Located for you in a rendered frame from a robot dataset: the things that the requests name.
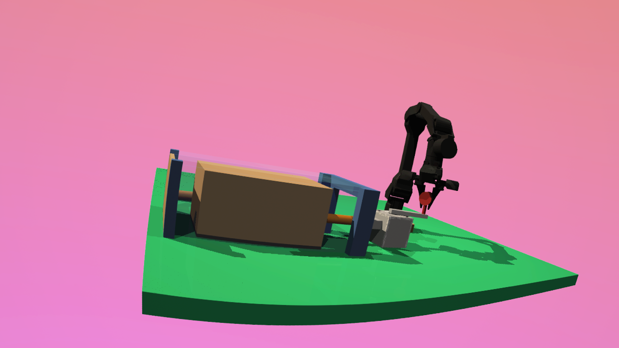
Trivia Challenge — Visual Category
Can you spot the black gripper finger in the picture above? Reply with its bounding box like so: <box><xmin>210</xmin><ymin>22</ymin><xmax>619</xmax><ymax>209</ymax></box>
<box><xmin>427</xmin><ymin>188</ymin><xmax>444</xmax><ymax>210</ymax></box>
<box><xmin>414</xmin><ymin>183</ymin><xmax>426</xmax><ymax>208</ymax></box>

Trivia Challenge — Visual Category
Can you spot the blue flat bar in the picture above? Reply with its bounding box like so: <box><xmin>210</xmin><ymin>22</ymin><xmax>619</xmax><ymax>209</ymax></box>
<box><xmin>330</xmin><ymin>174</ymin><xmax>380</xmax><ymax>257</ymax></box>

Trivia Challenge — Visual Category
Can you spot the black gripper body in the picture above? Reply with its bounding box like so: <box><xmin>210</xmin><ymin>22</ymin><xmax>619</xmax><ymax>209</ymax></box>
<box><xmin>400</xmin><ymin>156</ymin><xmax>459</xmax><ymax>191</ymax></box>

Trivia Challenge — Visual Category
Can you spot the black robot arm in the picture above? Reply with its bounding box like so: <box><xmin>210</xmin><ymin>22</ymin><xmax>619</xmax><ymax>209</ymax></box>
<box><xmin>384</xmin><ymin>102</ymin><xmax>457</xmax><ymax>211</ymax></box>

